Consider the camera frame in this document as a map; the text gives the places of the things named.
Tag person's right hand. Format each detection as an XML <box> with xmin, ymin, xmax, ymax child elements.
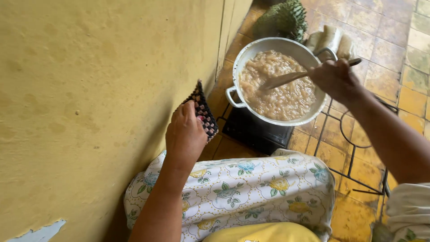
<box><xmin>308</xmin><ymin>59</ymin><xmax>365</xmax><ymax>107</ymax></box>

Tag person's left hand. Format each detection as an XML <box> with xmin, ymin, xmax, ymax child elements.
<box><xmin>165</xmin><ymin>100</ymin><xmax>209</xmax><ymax>162</ymax></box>

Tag wooden stirring spoon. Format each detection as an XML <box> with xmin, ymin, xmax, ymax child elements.
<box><xmin>259</xmin><ymin>58</ymin><xmax>363</xmax><ymax>91</ymax></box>

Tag checkered woven pot holder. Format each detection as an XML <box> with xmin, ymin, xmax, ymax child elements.
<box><xmin>181</xmin><ymin>79</ymin><xmax>219</xmax><ymax>143</ymax></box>

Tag aluminium cooking pot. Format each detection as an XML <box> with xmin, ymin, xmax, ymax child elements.
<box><xmin>225</xmin><ymin>37</ymin><xmax>338</xmax><ymax>127</ymax></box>

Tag brown chunky stew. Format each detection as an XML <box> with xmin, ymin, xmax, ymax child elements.
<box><xmin>239</xmin><ymin>50</ymin><xmax>317</xmax><ymax>122</ymax></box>

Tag green spiky soursop fruit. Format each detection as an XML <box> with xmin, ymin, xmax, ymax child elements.
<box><xmin>253</xmin><ymin>0</ymin><xmax>308</xmax><ymax>43</ymax></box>

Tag black stove burner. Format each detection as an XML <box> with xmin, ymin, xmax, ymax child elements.
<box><xmin>217</xmin><ymin>102</ymin><xmax>295</xmax><ymax>156</ymax></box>

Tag floral print apron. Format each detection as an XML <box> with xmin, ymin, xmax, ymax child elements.
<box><xmin>123</xmin><ymin>148</ymin><xmax>336</xmax><ymax>242</ymax></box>

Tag yellow shirt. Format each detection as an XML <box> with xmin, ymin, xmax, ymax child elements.
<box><xmin>202</xmin><ymin>222</ymin><xmax>322</xmax><ymax>242</ymax></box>

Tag black metal wire stand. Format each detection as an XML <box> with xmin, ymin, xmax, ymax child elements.
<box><xmin>313</xmin><ymin>96</ymin><xmax>400</xmax><ymax>196</ymax></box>

